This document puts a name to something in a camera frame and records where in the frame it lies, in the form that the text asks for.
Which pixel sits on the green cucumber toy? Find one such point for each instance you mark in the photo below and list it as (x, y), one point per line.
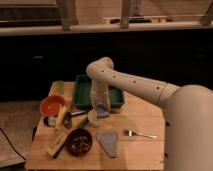
(83, 123)

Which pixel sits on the metal fork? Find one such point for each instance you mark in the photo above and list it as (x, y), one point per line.
(133, 133)

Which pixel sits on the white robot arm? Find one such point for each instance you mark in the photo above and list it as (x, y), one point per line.
(187, 111)

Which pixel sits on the grey folded cloth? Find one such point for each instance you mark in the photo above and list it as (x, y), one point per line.
(108, 142)

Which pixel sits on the blue sponge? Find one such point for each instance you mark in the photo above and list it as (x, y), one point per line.
(102, 112)

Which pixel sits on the metal measuring scoop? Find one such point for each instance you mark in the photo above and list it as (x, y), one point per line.
(67, 121)

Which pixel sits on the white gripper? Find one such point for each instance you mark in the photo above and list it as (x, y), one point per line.
(99, 95)

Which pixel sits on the dark brown bowl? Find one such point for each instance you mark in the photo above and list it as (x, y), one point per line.
(78, 142)

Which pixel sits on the green plastic tray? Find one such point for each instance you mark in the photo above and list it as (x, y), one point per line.
(81, 94)

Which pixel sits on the translucent green cup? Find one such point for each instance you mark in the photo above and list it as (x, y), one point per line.
(59, 87)

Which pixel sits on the orange bowl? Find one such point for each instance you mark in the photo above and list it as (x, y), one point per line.
(50, 105)

